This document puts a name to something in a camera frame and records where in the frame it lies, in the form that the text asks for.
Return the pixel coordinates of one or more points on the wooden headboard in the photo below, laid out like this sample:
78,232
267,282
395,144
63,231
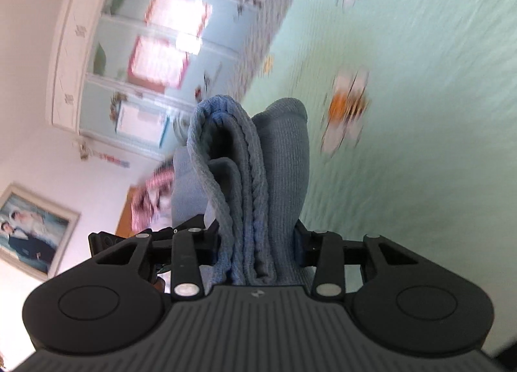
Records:
123,222

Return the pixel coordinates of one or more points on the green bee print bed mat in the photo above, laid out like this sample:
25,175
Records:
424,113

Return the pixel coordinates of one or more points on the framed wedding photo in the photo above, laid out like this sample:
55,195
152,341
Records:
32,230

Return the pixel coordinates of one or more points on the sliding door wardrobe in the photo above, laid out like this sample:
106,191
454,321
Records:
93,113

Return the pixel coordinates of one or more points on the small flower decoration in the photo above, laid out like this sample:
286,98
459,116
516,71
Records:
116,105

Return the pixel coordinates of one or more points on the pink floral cloth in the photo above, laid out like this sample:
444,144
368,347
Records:
151,190

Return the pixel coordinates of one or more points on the light blue fleece garment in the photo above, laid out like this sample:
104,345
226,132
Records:
250,174

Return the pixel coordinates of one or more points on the red hanging ornament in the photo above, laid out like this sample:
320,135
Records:
111,160

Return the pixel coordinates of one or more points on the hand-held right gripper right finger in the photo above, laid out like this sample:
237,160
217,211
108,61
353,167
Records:
299,247

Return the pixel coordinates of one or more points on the blue bordered wall chart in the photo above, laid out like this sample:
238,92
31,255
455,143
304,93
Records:
139,121

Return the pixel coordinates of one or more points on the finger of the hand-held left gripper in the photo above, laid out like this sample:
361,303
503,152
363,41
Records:
185,223

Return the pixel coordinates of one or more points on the pink bordered poster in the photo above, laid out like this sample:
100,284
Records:
155,61
177,12

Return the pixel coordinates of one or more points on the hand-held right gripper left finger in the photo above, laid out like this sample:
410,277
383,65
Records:
210,247

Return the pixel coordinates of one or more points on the dotted bed sheet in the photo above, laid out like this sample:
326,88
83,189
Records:
262,33

